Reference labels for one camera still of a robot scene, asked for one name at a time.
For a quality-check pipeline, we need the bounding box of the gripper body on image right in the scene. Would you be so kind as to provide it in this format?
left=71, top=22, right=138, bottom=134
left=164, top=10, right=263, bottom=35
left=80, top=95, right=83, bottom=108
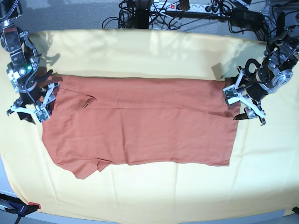
left=242, top=79, right=268, bottom=101

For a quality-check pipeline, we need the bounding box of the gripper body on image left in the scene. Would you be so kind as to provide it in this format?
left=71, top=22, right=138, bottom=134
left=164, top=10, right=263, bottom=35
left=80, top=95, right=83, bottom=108
left=18, top=86, right=47, bottom=110

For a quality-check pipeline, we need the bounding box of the terracotta orange T-shirt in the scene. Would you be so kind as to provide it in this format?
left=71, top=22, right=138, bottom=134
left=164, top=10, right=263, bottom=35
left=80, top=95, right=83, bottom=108
left=42, top=75, right=240, bottom=179

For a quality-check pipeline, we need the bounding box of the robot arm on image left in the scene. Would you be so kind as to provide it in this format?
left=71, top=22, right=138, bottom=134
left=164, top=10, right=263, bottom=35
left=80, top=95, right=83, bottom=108
left=0, top=0, right=59, bottom=123

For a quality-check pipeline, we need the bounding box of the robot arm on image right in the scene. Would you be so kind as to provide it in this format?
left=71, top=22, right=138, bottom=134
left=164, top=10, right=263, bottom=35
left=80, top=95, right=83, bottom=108
left=232, top=25, right=299, bottom=125

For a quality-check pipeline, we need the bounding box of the black power adapter brick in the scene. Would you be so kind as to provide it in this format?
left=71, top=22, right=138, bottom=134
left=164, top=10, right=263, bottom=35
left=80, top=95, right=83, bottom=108
left=230, top=8, right=264, bottom=27

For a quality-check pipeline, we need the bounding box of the black upright box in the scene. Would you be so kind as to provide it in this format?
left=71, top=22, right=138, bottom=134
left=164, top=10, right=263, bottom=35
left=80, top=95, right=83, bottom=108
left=275, top=11, right=286, bottom=45

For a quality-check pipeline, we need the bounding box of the pale yellow table cloth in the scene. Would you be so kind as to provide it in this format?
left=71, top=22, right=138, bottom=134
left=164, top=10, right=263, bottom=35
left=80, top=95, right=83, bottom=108
left=0, top=29, right=299, bottom=224

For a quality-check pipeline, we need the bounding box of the black and red bar clamp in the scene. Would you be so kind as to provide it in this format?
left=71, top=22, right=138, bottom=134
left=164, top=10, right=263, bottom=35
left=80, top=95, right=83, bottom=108
left=0, top=193, right=41, bottom=224

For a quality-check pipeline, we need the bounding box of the white power strip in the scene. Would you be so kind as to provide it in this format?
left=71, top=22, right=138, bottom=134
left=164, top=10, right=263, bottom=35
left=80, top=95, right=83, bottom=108
left=150, top=0, right=220, bottom=16

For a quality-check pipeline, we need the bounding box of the black clamp at right corner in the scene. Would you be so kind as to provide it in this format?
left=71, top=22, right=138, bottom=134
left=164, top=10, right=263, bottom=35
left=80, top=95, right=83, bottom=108
left=292, top=207, right=299, bottom=215

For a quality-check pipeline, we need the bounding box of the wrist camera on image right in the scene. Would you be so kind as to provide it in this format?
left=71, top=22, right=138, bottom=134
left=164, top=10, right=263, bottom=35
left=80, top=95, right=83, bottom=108
left=223, top=85, right=239, bottom=105

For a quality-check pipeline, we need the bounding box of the tangle of black cables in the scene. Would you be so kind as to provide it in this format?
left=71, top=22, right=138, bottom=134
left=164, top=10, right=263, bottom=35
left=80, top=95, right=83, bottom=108
left=101, top=0, right=187, bottom=31

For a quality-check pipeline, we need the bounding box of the black vertical stand post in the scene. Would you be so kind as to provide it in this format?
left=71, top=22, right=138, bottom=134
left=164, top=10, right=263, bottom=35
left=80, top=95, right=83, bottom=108
left=135, top=0, right=151, bottom=29

